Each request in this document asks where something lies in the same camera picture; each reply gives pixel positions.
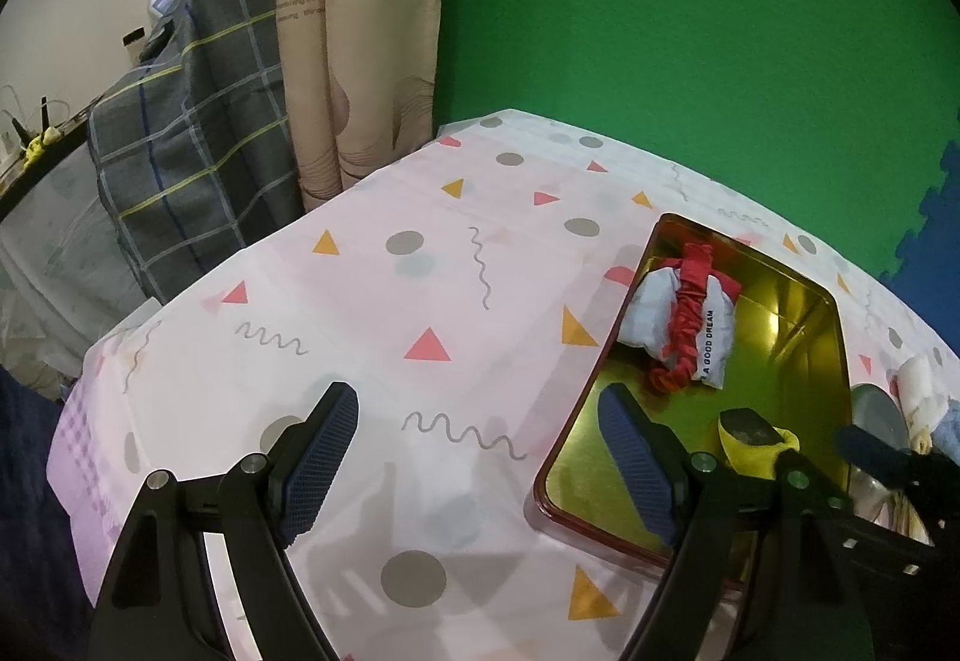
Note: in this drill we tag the light blue cloth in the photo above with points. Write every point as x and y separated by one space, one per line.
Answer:
949 432

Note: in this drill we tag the blue foam mat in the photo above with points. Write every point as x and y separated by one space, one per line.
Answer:
937 256

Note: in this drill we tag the white translucent net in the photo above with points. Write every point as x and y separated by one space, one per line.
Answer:
52 241

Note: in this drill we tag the black frame bar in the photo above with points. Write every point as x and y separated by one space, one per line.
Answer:
22 185

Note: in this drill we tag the red elastic scrunchie band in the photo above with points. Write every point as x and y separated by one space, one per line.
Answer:
694 323

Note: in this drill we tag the small yellow object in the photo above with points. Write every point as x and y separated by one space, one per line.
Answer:
37 144

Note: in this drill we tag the dark blue cloth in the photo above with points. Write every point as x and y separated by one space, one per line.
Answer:
30 518

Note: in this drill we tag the golden tin tray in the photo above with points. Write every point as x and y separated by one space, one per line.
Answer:
780 338

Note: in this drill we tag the pink patterned tablecloth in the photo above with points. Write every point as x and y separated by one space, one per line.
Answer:
375 301

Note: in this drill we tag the wall socket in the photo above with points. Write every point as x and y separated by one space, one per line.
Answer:
133 36

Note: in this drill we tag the small white blue object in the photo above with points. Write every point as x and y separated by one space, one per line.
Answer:
160 7

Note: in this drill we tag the grey plaid blanket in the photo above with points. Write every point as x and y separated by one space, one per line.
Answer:
202 129

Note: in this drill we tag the white fluffy cloth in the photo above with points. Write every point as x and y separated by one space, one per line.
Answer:
922 380

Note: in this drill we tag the green foam mat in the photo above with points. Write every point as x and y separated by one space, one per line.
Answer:
675 16

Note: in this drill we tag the metal bowl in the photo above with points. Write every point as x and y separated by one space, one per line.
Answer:
877 410

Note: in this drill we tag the yellow sock with grey toe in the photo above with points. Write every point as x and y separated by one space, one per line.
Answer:
750 458

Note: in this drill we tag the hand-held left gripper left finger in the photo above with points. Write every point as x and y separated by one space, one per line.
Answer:
322 451

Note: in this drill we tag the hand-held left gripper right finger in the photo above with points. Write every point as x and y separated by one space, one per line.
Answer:
637 458

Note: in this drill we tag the beige printed curtain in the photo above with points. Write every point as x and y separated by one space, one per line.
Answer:
360 69

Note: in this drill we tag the white and red sock bundle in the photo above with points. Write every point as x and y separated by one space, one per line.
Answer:
652 316

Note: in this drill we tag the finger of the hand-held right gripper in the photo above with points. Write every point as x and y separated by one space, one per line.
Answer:
877 451

